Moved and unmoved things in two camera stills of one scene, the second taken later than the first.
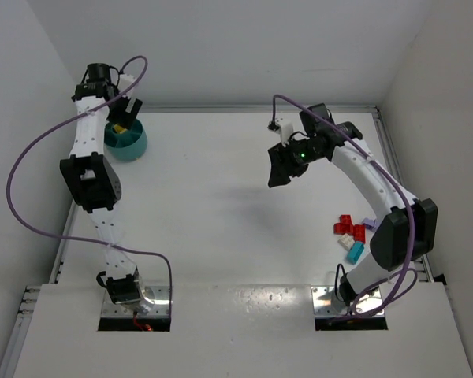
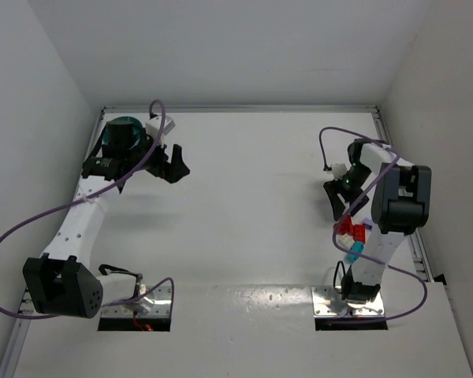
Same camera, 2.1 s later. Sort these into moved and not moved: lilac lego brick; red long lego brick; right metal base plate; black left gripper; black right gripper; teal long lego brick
Moved: black left gripper; black right gripper
Not moved: lilac lego brick; red long lego brick; teal long lego brick; right metal base plate
